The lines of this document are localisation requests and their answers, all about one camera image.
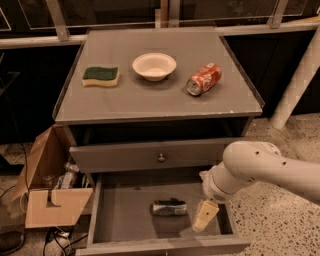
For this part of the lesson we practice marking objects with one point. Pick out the white diagonal pole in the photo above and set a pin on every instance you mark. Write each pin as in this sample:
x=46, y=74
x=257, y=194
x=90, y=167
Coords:
x=303, y=75

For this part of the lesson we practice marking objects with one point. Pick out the metal window railing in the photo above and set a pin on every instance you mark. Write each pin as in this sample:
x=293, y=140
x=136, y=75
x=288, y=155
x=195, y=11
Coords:
x=42, y=23

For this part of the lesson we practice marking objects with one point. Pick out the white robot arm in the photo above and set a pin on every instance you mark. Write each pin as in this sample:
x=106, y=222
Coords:
x=243, y=164

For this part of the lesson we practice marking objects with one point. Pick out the green yellow sponge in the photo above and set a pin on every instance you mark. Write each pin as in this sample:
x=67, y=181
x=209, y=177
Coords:
x=101, y=76

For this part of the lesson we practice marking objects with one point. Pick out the plastic bottle in box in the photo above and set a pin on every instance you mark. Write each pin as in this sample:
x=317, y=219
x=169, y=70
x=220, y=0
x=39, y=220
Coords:
x=70, y=176

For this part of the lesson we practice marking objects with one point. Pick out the dark shoe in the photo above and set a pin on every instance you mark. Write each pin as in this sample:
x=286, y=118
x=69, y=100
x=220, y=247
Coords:
x=11, y=241

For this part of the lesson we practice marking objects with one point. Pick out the red soda can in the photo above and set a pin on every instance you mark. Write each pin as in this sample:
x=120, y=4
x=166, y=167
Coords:
x=204, y=79

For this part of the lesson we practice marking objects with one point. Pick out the silver blue redbull can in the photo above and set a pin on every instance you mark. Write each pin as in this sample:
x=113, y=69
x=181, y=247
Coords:
x=172, y=207

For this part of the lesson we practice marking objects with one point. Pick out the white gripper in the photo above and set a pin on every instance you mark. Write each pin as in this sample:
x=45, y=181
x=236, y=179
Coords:
x=211, y=187

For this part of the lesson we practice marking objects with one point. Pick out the white paper bowl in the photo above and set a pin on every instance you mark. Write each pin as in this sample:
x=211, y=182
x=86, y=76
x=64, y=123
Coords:
x=154, y=66

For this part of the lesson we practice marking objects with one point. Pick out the round metal drawer knob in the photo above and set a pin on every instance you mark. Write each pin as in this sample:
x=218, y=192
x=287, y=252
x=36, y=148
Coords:
x=161, y=158

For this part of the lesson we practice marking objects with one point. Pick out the grey open middle drawer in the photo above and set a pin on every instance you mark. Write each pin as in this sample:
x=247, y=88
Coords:
x=122, y=223

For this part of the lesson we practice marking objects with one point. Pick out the grey top drawer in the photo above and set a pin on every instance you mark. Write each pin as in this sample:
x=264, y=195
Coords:
x=144, y=155

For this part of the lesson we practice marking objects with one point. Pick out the grey drawer cabinet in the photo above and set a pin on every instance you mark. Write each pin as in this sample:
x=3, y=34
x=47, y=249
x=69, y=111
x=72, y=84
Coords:
x=137, y=110

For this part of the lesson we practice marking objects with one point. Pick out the brown cardboard box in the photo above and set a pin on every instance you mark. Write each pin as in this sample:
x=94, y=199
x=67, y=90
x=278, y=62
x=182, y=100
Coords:
x=47, y=206

